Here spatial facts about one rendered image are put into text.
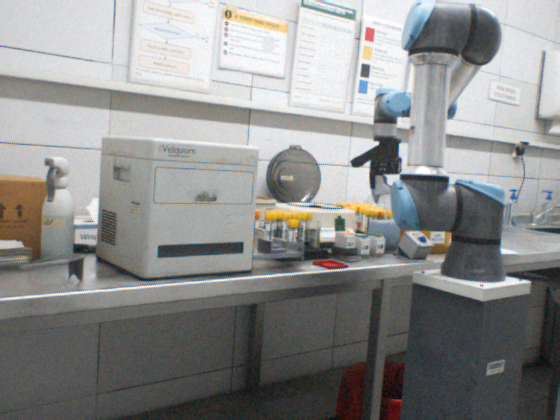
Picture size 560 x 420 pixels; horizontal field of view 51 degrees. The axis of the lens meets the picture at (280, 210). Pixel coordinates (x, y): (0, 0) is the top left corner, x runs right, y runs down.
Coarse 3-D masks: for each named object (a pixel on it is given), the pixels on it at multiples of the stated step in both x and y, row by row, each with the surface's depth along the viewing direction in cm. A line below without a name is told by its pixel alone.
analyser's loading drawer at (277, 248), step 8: (264, 240) 146; (272, 240) 151; (280, 240) 149; (288, 240) 155; (264, 248) 146; (272, 248) 151; (280, 248) 149; (288, 248) 155; (296, 248) 152; (256, 256) 141; (264, 256) 143; (272, 256) 144; (280, 256) 146; (288, 256) 148; (296, 256) 150
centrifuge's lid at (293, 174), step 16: (272, 160) 210; (288, 160) 218; (304, 160) 220; (272, 176) 214; (288, 176) 220; (304, 176) 221; (320, 176) 218; (272, 192) 210; (288, 192) 219; (304, 192) 221
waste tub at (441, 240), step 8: (400, 232) 196; (424, 232) 187; (432, 232) 189; (440, 232) 191; (448, 232) 194; (432, 240) 190; (440, 240) 192; (448, 240) 194; (432, 248) 190; (440, 248) 192
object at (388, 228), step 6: (372, 222) 184; (378, 222) 182; (384, 222) 183; (390, 222) 185; (372, 228) 184; (378, 228) 182; (384, 228) 184; (390, 228) 185; (396, 228) 186; (384, 234) 184; (390, 234) 185; (396, 234) 187; (390, 240) 186; (396, 240) 187; (390, 246) 186; (396, 246) 187; (384, 252) 183; (390, 252) 184
